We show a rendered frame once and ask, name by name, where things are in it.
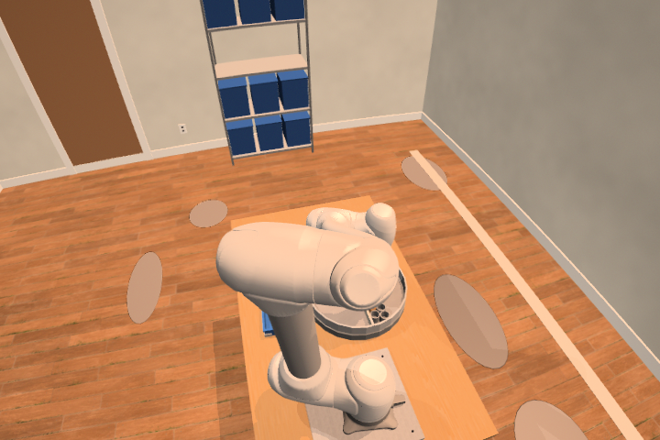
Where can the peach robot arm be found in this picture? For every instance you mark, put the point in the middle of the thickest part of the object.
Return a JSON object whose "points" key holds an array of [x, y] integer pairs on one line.
{"points": [[339, 258]]}

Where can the blue shallow tray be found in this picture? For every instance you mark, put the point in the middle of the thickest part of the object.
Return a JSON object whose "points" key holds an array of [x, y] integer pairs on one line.
{"points": [[268, 329]]}

